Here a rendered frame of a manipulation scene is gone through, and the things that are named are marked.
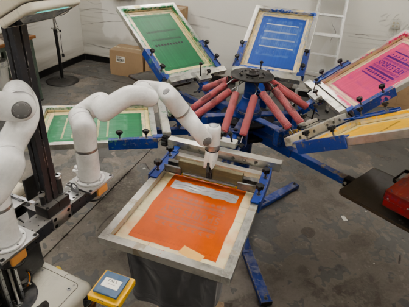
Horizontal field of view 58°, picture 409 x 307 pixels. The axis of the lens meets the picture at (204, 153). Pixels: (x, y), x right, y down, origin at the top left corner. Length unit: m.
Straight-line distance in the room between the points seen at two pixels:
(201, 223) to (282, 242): 1.48
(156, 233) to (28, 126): 0.75
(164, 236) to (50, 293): 0.98
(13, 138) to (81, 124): 0.37
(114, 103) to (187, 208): 0.63
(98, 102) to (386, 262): 2.52
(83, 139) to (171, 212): 0.55
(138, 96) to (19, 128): 0.51
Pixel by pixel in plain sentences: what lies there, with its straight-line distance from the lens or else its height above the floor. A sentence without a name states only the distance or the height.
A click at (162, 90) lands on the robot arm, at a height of 1.51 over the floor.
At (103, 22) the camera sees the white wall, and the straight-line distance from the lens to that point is 6.97.
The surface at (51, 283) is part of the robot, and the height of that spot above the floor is 0.28.
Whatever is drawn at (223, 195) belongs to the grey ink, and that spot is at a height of 0.96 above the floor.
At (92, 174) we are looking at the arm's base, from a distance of 1.66.
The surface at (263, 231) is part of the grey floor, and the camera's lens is 3.18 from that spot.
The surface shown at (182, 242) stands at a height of 0.95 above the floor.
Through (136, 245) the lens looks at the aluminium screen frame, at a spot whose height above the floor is 0.99.
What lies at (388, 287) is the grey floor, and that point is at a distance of 3.11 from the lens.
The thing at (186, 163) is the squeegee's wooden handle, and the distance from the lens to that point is 1.96.
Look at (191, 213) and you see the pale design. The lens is 1.78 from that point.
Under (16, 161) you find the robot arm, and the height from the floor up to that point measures 1.51.
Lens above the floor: 2.10
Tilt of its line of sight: 31 degrees down
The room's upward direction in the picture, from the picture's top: 4 degrees clockwise
